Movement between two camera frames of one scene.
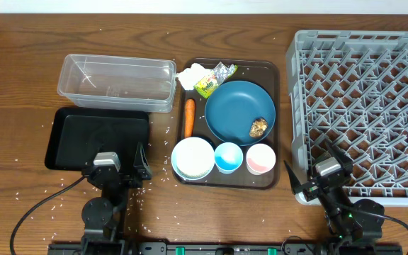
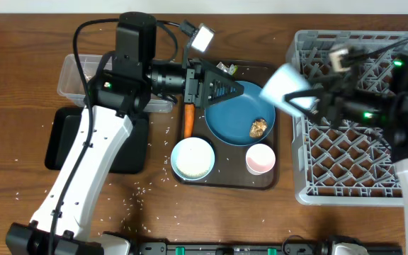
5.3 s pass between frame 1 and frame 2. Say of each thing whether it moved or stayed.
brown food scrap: stayed
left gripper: moved
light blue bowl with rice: stayed
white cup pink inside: stayed
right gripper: moved
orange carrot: stayed
